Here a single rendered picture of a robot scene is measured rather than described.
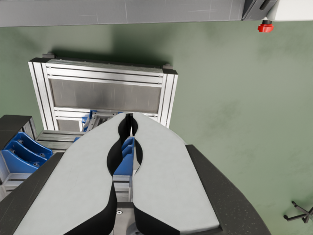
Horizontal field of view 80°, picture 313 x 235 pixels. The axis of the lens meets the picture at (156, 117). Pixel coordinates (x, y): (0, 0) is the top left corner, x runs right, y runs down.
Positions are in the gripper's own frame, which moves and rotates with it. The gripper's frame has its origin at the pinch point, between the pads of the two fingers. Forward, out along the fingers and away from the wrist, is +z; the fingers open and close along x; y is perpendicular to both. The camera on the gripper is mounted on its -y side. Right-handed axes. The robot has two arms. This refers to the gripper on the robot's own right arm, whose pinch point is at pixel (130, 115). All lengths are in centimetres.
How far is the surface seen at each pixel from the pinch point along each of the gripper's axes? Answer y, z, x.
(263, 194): 189, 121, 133
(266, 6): -5.2, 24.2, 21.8
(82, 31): 10, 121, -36
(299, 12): -4.3, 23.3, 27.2
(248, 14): -4.1, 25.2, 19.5
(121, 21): -3.4, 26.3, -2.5
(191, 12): -4.5, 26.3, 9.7
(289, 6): -5.2, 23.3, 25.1
